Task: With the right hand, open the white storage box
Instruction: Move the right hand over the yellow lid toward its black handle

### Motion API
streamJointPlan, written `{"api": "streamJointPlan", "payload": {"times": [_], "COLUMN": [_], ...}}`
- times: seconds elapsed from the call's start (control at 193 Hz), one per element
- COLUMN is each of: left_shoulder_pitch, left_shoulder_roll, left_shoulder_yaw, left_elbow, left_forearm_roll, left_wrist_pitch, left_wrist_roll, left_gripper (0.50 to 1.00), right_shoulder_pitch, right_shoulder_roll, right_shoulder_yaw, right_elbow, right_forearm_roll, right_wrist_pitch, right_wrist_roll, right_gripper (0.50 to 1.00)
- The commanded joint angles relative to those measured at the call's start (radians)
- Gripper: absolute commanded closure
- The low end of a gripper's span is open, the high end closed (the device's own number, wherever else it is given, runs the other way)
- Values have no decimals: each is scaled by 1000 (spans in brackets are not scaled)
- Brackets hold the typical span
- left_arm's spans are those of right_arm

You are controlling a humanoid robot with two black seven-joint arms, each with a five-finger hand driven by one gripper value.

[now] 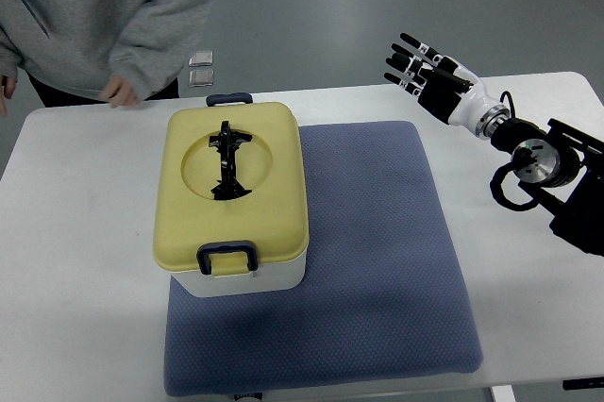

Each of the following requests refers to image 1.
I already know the yellow box lid black handle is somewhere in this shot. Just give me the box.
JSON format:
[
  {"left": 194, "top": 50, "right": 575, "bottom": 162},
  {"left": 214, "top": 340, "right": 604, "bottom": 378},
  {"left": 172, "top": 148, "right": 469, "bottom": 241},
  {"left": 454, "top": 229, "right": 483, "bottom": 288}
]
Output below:
[{"left": 153, "top": 102, "right": 310, "bottom": 276}]

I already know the blue padded mat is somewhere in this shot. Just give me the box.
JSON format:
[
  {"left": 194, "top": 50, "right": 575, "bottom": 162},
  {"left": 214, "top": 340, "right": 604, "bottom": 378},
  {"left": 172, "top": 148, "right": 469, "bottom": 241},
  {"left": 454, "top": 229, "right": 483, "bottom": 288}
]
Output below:
[{"left": 164, "top": 121, "right": 483, "bottom": 396}]

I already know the person in grey sweatshirt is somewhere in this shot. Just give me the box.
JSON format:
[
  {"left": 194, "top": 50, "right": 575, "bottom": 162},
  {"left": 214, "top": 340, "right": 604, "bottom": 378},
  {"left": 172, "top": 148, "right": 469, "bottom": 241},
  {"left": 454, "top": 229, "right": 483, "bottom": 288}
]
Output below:
[{"left": 1, "top": 0, "right": 212, "bottom": 108}]

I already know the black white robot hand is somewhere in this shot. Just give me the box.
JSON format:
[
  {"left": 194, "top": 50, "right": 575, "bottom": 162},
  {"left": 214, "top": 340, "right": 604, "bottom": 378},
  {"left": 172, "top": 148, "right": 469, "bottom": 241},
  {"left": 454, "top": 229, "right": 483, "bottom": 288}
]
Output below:
[{"left": 384, "top": 33, "right": 512, "bottom": 140}]

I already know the upper metal floor plate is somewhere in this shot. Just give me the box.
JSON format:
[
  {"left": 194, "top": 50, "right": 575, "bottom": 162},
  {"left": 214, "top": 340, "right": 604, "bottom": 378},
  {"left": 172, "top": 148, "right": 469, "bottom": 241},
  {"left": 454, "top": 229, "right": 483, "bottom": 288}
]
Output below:
[{"left": 188, "top": 50, "right": 213, "bottom": 67}]

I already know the lower metal floor plate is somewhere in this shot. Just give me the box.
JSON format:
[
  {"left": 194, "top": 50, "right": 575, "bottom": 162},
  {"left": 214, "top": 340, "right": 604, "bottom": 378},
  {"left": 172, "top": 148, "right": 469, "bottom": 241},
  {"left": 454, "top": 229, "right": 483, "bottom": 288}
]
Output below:
[{"left": 189, "top": 69, "right": 214, "bottom": 88}]

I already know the person's bare hand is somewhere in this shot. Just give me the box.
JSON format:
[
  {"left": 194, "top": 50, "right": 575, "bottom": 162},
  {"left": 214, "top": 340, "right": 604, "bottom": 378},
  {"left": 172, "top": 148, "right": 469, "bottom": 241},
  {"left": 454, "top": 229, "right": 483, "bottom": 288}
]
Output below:
[{"left": 100, "top": 75, "right": 140, "bottom": 109}]

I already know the person's second bare hand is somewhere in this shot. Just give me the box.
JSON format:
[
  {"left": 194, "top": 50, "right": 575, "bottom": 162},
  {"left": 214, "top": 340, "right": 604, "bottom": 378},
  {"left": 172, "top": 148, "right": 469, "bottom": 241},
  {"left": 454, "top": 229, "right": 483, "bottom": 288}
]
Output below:
[{"left": 0, "top": 75, "right": 17, "bottom": 117}]

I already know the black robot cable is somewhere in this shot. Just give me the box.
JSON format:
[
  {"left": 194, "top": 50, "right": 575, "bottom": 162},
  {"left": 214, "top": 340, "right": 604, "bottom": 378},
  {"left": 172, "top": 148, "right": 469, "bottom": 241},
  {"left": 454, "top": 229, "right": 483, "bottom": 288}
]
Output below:
[{"left": 489, "top": 90, "right": 544, "bottom": 211}]

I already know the white storage box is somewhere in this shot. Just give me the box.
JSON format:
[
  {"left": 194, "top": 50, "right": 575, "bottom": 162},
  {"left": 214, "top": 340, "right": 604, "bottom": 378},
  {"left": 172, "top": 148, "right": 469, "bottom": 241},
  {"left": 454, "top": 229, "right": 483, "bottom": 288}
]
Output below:
[{"left": 171, "top": 249, "right": 307, "bottom": 297}]

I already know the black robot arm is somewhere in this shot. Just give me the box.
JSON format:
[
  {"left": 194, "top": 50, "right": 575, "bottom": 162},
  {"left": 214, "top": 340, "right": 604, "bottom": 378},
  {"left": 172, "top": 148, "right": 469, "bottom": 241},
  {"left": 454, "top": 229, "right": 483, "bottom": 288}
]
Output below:
[{"left": 490, "top": 118, "right": 603, "bottom": 256}]

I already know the metal floor plate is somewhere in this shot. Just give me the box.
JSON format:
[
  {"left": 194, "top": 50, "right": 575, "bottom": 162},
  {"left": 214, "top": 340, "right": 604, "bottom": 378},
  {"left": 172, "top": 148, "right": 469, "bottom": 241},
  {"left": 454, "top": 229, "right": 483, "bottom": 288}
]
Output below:
[
  {"left": 189, "top": 69, "right": 214, "bottom": 88},
  {"left": 188, "top": 50, "right": 213, "bottom": 67}
]

